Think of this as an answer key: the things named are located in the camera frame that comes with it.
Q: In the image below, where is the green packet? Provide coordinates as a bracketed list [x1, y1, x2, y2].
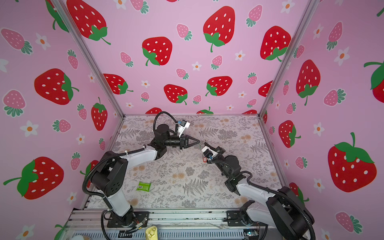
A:
[137, 182, 152, 192]

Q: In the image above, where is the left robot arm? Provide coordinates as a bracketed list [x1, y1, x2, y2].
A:
[82, 112, 200, 227]

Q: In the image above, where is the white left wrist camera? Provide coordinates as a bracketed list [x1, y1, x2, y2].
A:
[177, 120, 190, 137]

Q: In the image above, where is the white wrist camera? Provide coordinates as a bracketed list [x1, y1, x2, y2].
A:
[177, 120, 190, 137]
[202, 146, 215, 160]

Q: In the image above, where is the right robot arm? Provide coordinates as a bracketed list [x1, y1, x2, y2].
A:
[202, 144, 316, 240]

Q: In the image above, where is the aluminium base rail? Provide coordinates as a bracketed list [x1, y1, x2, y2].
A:
[60, 209, 283, 240]

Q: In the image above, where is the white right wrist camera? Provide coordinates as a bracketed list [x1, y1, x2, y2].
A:
[202, 146, 215, 160]

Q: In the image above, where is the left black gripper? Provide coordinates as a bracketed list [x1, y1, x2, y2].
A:
[162, 134, 198, 152]

